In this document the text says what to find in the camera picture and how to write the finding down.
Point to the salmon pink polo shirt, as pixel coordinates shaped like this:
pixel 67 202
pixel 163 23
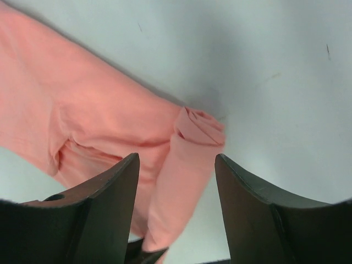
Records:
pixel 73 116

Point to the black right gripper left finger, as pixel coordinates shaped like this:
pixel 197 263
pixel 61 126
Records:
pixel 89 223

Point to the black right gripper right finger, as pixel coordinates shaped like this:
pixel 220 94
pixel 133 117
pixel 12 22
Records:
pixel 267 224

